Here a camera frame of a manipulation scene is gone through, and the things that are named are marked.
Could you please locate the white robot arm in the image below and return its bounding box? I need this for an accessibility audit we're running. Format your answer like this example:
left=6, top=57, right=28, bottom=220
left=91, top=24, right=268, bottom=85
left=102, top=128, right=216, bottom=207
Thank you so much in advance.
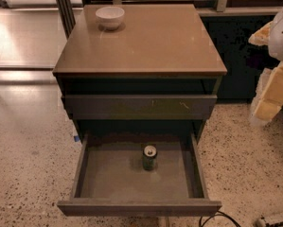
left=248, top=8, right=283, bottom=127

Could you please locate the closed top drawer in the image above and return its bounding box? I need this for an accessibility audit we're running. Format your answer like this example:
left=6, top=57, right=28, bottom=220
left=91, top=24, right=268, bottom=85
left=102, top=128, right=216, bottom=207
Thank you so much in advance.
left=62, top=95, right=217, bottom=120

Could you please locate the dark metal post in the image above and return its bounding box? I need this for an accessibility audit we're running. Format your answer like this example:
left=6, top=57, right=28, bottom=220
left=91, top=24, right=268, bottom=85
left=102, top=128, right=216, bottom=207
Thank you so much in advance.
left=56, top=0, right=76, bottom=38

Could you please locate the green soda can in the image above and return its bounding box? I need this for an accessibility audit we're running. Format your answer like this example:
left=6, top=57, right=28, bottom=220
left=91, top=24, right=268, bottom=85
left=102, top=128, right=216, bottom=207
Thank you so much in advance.
left=142, top=145, right=157, bottom=171

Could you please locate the open middle drawer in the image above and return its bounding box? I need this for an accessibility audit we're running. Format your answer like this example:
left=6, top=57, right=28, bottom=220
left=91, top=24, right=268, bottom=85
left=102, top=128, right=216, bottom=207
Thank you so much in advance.
left=57, top=135, right=221, bottom=217

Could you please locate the grey power strip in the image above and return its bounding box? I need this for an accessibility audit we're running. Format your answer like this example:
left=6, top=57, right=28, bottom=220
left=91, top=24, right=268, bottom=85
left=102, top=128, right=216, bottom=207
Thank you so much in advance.
left=256, top=212, right=283, bottom=227

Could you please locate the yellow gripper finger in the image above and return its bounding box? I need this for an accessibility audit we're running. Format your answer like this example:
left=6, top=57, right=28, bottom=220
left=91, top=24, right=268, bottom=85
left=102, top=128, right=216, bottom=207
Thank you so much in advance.
left=249, top=61, right=283, bottom=126
left=248, top=22, right=272, bottom=46

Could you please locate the black cable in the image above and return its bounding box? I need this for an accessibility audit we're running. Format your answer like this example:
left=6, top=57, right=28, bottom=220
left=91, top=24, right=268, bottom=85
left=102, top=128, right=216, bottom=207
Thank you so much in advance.
left=199, top=211, right=241, bottom=227

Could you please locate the white ceramic bowl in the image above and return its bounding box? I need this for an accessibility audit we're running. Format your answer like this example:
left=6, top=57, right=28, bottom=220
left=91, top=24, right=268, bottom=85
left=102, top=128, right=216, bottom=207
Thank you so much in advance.
left=96, top=7, right=125, bottom=30

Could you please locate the blue tape piece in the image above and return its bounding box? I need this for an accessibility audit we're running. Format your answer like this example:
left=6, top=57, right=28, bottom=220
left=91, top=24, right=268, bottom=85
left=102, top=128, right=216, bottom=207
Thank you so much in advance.
left=73, top=135, right=80, bottom=142

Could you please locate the brown drawer cabinet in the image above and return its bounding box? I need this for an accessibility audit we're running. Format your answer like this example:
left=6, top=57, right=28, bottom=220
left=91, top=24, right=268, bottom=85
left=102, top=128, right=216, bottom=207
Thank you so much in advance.
left=53, top=5, right=227, bottom=142

